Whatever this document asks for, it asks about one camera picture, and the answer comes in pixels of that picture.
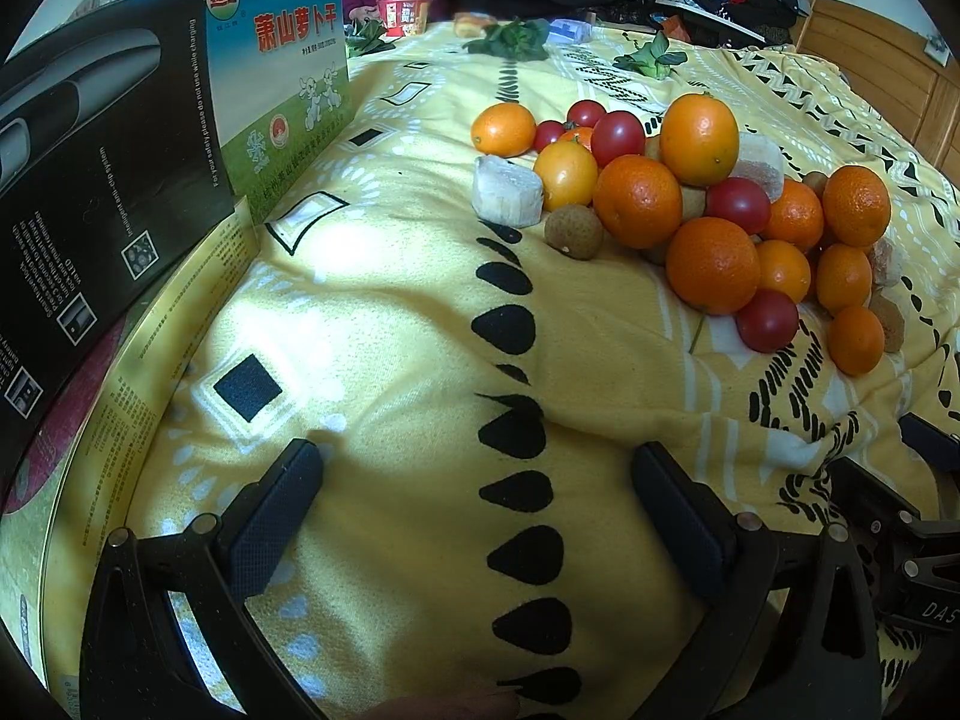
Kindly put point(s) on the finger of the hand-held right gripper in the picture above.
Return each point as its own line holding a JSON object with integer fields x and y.
{"x": 934, "y": 439}

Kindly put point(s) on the blue and green carton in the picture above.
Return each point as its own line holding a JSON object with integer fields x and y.
{"x": 285, "y": 90}

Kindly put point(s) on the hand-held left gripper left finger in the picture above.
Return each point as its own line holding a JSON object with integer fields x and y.
{"x": 281, "y": 495}

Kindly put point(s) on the wooden headboard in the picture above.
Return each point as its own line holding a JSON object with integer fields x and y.
{"x": 877, "y": 60}

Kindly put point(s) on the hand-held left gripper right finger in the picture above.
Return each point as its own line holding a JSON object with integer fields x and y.
{"x": 679, "y": 502}

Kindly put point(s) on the white and blue packet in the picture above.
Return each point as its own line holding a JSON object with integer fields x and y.
{"x": 571, "y": 30}

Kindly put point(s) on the black product box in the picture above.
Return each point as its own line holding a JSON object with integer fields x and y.
{"x": 97, "y": 165}

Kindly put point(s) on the person's left hand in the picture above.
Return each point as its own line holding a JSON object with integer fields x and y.
{"x": 457, "y": 706}

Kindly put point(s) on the bread piece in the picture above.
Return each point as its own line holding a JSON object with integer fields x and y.
{"x": 475, "y": 24}

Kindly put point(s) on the green leafy vegetable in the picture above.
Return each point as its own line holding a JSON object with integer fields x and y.
{"x": 510, "y": 40}
{"x": 651, "y": 56}
{"x": 367, "y": 37}

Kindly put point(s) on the small orange cherry tomato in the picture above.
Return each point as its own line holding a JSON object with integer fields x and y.
{"x": 577, "y": 137}

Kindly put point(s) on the brown kiwi fruit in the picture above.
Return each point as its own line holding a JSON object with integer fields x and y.
{"x": 574, "y": 231}

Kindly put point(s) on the yellow patterned blanket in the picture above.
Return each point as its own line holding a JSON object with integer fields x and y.
{"x": 420, "y": 330}

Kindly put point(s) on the gold gift box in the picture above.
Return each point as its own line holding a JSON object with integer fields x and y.
{"x": 172, "y": 330}

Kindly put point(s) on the red instant noodle cup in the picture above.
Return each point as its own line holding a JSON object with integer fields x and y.
{"x": 405, "y": 15}

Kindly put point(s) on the white wall socket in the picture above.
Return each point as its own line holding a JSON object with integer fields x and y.
{"x": 937, "y": 49}

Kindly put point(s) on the pile of oranges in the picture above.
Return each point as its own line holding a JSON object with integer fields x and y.
{"x": 637, "y": 201}

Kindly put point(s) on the red cherry tomato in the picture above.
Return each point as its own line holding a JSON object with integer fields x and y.
{"x": 766, "y": 320}
{"x": 619, "y": 139}
{"x": 547, "y": 133}
{"x": 586, "y": 112}
{"x": 739, "y": 204}

